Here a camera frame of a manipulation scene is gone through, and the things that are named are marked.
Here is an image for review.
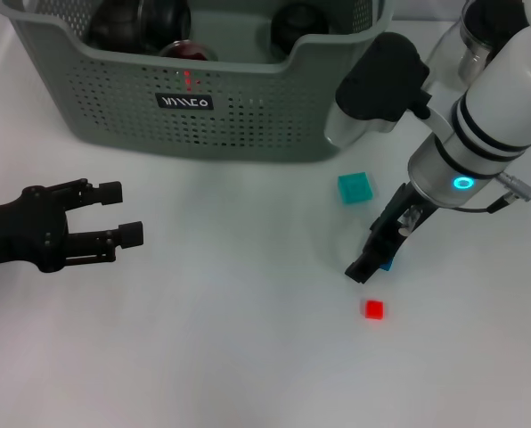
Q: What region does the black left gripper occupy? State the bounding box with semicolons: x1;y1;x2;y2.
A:
0;177;145;275

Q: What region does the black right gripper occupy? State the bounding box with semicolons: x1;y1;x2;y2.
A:
344;181;439;284

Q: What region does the red square brick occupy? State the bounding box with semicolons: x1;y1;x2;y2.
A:
364;299;386;320

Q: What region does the teal square brick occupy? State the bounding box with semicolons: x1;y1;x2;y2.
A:
337;171;376;205

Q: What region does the orange-red brick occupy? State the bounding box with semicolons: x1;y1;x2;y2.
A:
163;41;208;90

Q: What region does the glass teacup black base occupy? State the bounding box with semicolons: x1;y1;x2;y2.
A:
86;0;146;53
157;38;218;62
269;2;331;62
135;0;192;57

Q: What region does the grey perforated storage bin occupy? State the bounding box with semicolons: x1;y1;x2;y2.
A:
6;0;396;162

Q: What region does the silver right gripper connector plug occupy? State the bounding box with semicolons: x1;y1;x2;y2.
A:
397;207;421;236

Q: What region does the dark right gripper cable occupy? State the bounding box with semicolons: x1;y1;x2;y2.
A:
452;195;516;215

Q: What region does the silver right arm cable connector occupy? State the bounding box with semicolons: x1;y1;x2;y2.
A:
495;172;531;202

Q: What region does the black right wrist camera housing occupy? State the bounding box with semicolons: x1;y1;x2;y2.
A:
325;31;432;148

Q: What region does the glass teapot black handle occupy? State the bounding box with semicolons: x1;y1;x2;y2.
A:
425;0;530;97

